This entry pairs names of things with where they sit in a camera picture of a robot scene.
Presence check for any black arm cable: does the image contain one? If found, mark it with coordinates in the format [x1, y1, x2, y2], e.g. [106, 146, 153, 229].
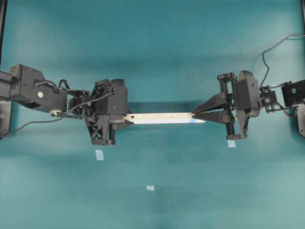
[4, 90, 115, 139]
[258, 33, 305, 88]

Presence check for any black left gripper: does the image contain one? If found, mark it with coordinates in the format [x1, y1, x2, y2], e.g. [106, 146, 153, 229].
[85, 79, 134, 145]

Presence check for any blue tape marker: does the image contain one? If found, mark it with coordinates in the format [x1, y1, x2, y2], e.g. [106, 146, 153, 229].
[95, 150, 104, 161]
[227, 140, 236, 148]
[146, 185, 155, 191]

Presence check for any middle blue tape marker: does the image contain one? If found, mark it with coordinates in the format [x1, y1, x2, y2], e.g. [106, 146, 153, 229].
[146, 185, 155, 191]

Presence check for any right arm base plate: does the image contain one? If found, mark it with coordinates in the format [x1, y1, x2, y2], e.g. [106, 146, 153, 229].
[296, 104, 305, 137]

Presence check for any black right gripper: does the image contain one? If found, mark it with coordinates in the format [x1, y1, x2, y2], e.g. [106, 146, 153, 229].
[192, 70, 261, 140]

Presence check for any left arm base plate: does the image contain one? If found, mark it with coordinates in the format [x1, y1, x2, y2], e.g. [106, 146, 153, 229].
[0, 101, 12, 139]

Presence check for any white wooden board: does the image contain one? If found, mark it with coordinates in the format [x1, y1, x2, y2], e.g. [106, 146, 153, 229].
[124, 113, 205, 125]

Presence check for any black left frame post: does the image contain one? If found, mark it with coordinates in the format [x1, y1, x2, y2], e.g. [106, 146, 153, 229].
[0, 0, 8, 62]

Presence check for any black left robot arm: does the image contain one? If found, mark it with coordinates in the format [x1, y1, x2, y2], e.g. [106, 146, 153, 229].
[0, 64, 133, 146]

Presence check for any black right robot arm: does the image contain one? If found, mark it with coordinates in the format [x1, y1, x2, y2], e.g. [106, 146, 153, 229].
[192, 71, 305, 140]

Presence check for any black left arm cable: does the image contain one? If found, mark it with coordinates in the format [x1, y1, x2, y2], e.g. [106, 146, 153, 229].
[4, 90, 115, 139]

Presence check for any right blue tape marker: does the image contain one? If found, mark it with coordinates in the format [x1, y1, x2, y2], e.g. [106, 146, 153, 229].
[227, 140, 236, 148]

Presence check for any left blue tape marker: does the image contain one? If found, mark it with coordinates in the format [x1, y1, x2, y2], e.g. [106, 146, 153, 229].
[95, 150, 104, 161]

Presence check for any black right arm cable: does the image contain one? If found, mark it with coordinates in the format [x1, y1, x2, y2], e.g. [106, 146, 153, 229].
[258, 33, 305, 88]

